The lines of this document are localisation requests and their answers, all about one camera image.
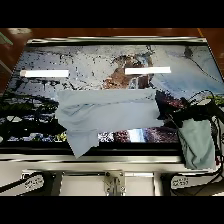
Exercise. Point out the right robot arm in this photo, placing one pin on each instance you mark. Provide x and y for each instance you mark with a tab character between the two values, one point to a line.
180	182

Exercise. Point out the light blue shirt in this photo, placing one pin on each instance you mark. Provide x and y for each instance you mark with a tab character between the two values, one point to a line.
110	111

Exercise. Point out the grey-green garment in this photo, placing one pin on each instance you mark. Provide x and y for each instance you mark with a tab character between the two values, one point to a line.
197	143

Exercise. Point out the silver frame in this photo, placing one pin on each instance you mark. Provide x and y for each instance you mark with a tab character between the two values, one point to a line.
100	164

